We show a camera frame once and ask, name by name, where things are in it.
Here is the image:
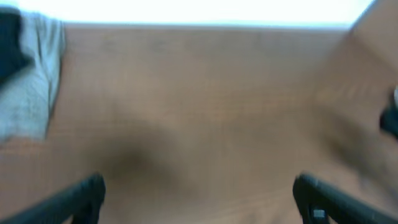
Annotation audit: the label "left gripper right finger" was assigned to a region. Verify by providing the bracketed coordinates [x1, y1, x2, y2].
[293, 173, 397, 224]

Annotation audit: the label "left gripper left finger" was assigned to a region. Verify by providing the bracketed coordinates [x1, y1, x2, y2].
[1, 173, 106, 224]

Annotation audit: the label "black polo shirt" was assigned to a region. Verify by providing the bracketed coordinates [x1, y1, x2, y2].
[1, 6, 32, 85]

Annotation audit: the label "black and white jersey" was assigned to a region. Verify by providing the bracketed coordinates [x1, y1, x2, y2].
[379, 86, 397, 139]

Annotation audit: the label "folded khaki trousers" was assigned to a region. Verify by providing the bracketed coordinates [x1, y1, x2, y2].
[1, 12, 66, 142]

